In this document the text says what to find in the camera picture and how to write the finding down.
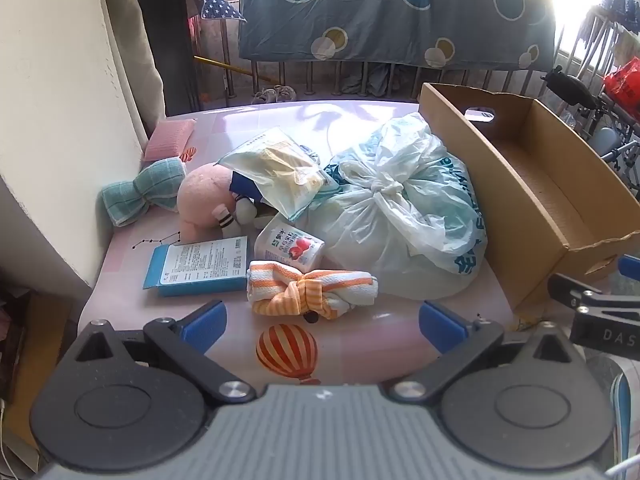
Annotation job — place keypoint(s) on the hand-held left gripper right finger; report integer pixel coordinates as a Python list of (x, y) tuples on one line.
[(442, 329)]

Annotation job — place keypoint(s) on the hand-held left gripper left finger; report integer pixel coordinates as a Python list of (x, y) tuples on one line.
[(205, 326)]

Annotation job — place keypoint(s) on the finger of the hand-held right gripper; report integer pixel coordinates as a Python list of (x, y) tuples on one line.
[(631, 266), (595, 305)]

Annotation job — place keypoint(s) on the blue box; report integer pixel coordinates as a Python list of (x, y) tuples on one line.
[(200, 265)]

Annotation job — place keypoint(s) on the orange striped towel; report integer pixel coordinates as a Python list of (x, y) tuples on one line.
[(300, 290)]

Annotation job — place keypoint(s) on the clear zip bag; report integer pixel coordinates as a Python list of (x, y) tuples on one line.
[(280, 165)]

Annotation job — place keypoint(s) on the pink ribbed pad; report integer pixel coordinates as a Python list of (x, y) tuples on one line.
[(169, 140)]

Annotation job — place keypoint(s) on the brown cardboard box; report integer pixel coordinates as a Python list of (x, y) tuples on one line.
[(450, 125)]

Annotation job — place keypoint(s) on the pink printed tablecloth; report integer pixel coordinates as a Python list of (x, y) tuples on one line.
[(360, 340)]

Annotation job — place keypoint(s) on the white strawberry print pouch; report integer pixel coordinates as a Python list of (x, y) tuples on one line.
[(287, 245)]

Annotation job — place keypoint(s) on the white knotted plastic bag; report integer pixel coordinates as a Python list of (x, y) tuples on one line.
[(400, 220)]

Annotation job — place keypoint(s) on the pink plush toy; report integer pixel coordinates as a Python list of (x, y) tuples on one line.
[(200, 195)]

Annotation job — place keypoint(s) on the teal checked bow towel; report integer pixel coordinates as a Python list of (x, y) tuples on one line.
[(140, 190)]

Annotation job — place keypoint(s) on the red plastic bag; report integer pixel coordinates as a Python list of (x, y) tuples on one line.
[(625, 82)]

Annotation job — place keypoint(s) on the black wheelchair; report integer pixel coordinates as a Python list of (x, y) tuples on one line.
[(567, 85)]

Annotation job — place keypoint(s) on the white shoe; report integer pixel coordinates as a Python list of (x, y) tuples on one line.
[(286, 93), (264, 96)]

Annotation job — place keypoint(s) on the cream board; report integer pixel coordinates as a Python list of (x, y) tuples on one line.
[(60, 135)]

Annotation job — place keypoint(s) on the yellow stick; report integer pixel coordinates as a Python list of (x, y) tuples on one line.
[(230, 67)]

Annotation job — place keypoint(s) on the grey hanging cloth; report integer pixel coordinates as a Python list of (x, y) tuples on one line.
[(367, 80)]

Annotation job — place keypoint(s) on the dark blue hanging cloth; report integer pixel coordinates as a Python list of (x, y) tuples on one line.
[(620, 2)]

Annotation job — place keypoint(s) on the metal balcony railing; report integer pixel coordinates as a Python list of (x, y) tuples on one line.
[(310, 79)]

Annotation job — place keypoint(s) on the beige curtain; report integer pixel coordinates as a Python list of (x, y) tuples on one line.
[(135, 45)]

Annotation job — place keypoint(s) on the grey blanket with circles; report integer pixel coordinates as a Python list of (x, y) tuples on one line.
[(375, 15)]

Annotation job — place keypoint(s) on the blue star print cloth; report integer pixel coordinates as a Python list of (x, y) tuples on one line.
[(217, 5)]

